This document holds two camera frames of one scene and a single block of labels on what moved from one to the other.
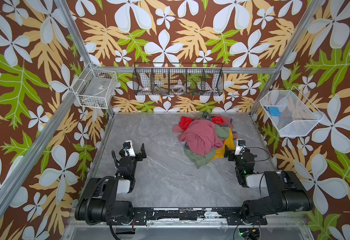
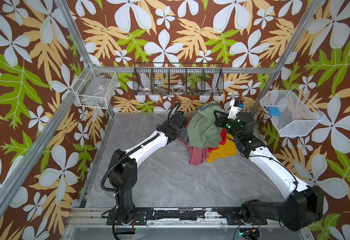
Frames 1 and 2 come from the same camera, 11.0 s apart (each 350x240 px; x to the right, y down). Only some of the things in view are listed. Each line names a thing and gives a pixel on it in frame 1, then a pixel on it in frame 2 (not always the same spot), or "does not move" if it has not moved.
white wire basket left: x=93 y=87 does not move
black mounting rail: x=140 y=216 does not move
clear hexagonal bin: x=297 y=117 does not move
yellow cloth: x=228 y=142 does not move
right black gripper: x=238 y=156 to x=220 y=120
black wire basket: x=178 y=79 does not move
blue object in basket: x=274 y=111 does not move
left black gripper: x=139 y=157 to x=167 y=124
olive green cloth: x=222 y=132 to x=202 y=132
